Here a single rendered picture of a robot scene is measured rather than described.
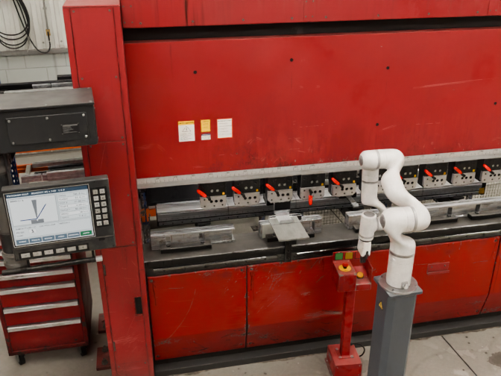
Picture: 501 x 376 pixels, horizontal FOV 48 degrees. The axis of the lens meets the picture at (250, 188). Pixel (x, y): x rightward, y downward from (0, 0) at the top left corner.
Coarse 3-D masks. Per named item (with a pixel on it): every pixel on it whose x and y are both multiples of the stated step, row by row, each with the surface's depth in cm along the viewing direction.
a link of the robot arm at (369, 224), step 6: (366, 216) 315; (372, 216) 315; (360, 222) 320; (366, 222) 316; (372, 222) 316; (378, 222) 318; (360, 228) 321; (366, 228) 318; (372, 228) 318; (360, 234) 322; (366, 234) 319; (372, 234) 320
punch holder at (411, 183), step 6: (402, 168) 348; (408, 168) 348; (414, 168) 349; (402, 174) 349; (408, 174) 350; (414, 174) 351; (408, 180) 351; (414, 180) 352; (408, 186) 353; (414, 186) 354
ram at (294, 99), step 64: (128, 64) 288; (192, 64) 294; (256, 64) 302; (320, 64) 309; (384, 64) 317; (448, 64) 325; (256, 128) 317; (320, 128) 325; (384, 128) 334; (448, 128) 343
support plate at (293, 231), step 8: (296, 216) 348; (272, 224) 340; (288, 224) 340; (296, 224) 340; (280, 232) 331; (288, 232) 331; (296, 232) 331; (304, 232) 331; (280, 240) 322; (288, 240) 324
